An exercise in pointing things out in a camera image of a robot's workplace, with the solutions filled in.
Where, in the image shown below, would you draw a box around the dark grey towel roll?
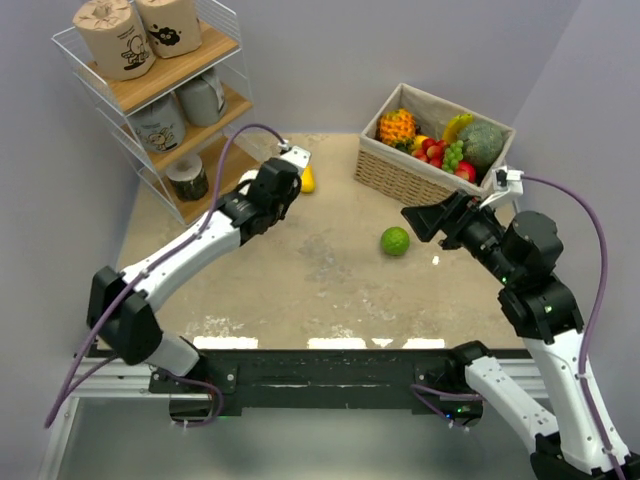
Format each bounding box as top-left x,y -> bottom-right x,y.
176,67 -> 227,127

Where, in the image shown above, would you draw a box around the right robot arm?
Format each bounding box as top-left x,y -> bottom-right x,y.
401,191 -> 639,479

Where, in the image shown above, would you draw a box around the red apples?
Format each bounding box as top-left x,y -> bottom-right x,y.
411,137 -> 476,184

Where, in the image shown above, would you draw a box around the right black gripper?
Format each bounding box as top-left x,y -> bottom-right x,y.
401,187 -> 520,283

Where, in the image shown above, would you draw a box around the white and grey towel roll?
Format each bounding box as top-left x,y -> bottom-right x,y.
165,153 -> 209,202

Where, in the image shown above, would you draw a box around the grey paper towel roll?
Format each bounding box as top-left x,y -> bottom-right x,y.
129,94 -> 186,153

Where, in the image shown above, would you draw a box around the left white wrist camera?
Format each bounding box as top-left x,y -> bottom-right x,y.
278,141 -> 311,175

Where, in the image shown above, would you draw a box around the white wire wooden shelf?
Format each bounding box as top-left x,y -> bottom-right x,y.
52,1 -> 252,225

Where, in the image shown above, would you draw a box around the white paper towel roll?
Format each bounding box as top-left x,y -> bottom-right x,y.
239,169 -> 258,183

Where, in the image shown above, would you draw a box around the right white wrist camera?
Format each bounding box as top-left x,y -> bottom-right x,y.
480,166 -> 524,210

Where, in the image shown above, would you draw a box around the pineapple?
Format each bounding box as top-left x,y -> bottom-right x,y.
376,108 -> 416,148

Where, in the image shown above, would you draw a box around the green bumpy citrus fruit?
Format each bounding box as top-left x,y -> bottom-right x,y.
380,227 -> 410,256

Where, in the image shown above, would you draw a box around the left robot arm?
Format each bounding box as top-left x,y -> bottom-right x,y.
87,147 -> 311,392

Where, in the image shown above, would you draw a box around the brown paper towel roll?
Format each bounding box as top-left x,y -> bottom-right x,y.
73,1 -> 155,81

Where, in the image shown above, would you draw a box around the yellow banana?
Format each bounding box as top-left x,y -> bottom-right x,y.
441,113 -> 474,144

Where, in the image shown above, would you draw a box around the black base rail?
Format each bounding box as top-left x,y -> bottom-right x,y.
149,347 -> 531,426

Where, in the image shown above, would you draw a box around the green melon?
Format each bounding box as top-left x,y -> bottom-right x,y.
457,121 -> 503,170

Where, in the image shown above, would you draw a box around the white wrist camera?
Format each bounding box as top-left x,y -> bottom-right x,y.
480,166 -> 524,210
278,141 -> 311,175

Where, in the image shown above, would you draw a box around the woven fruit basket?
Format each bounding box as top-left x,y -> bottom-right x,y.
354,83 -> 516,206

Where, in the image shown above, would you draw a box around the aluminium frame rail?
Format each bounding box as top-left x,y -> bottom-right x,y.
68,357 -> 151,399

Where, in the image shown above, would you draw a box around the green grapes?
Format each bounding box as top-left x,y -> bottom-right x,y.
442,140 -> 464,174

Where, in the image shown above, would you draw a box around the brown roll with black print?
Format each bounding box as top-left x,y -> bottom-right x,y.
135,0 -> 202,59

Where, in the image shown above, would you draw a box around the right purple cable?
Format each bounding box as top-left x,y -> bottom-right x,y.
519,174 -> 629,480

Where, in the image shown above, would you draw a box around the yellow mango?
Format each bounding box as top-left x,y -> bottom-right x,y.
301,165 -> 316,194

